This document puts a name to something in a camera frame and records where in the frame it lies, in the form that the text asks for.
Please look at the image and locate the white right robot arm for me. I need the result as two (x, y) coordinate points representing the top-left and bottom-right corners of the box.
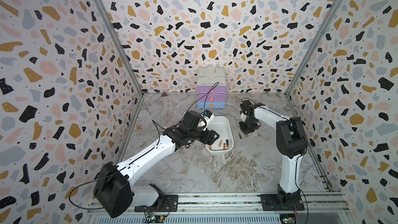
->
(239, 98), (308, 195)

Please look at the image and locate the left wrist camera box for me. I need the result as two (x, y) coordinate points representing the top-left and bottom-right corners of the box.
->
(198, 110), (214, 130)

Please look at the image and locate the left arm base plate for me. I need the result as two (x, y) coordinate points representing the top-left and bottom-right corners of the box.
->
(134, 195), (179, 213)

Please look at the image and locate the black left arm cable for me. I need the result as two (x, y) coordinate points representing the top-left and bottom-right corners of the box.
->
(68, 81), (220, 211)

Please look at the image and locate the aluminium front rail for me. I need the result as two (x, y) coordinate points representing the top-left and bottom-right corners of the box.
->
(89, 192), (352, 224)

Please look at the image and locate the pastel mini drawer cabinet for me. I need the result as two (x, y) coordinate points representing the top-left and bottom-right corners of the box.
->
(196, 67), (228, 109)

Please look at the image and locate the white plastic storage tray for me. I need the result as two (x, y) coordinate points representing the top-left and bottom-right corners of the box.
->
(206, 116), (234, 156)

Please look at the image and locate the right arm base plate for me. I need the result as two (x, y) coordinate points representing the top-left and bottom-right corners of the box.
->
(260, 192), (305, 211)

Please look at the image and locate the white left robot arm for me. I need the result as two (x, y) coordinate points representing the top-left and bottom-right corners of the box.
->
(93, 110), (220, 218)

